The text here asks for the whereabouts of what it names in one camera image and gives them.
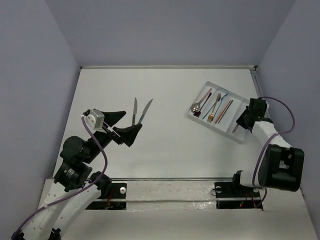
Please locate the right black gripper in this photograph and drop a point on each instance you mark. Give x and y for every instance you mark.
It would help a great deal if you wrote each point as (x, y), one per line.
(240, 120)

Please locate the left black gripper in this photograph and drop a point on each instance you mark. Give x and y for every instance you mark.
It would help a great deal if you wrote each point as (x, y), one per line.
(110, 130)

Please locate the silver knife pink handle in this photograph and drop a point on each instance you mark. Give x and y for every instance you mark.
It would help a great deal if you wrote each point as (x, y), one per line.
(235, 128)

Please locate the silver knife teal handle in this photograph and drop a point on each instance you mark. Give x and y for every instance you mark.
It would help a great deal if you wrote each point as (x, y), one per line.
(145, 111)

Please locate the blue chopstick diagonal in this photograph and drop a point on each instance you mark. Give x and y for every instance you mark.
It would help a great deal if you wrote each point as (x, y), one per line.
(224, 112)

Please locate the orange chopstick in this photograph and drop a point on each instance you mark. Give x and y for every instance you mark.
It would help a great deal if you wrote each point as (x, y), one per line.
(222, 112)

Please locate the silver knife dark handle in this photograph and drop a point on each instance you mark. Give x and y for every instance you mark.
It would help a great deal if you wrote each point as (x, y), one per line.
(135, 109)

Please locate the gold fork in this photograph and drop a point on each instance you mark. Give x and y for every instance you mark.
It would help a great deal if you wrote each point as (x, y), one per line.
(211, 116)

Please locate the purple spoon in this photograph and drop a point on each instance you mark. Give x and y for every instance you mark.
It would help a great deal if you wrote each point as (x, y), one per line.
(198, 113)

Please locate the silver spoon pink handle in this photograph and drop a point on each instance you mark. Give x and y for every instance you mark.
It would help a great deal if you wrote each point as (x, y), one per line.
(197, 105)

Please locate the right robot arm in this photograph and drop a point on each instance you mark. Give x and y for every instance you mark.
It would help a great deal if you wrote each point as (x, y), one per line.
(279, 165)

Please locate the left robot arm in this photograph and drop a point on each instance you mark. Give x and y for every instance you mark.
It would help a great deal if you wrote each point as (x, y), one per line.
(74, 185)

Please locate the white divided utensil tray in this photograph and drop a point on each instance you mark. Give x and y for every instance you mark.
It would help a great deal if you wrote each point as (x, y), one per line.
(228, 122)

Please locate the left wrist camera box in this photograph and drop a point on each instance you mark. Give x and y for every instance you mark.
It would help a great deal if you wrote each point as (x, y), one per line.
(94, 118)

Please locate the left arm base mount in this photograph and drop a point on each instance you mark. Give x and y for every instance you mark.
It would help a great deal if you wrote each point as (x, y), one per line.
(114, 199)

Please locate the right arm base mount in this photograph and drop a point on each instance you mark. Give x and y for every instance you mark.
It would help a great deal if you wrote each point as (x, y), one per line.
(230, 197)

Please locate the aluminium frame rail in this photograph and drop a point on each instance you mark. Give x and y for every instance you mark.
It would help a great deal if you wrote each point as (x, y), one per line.
(163, 67)

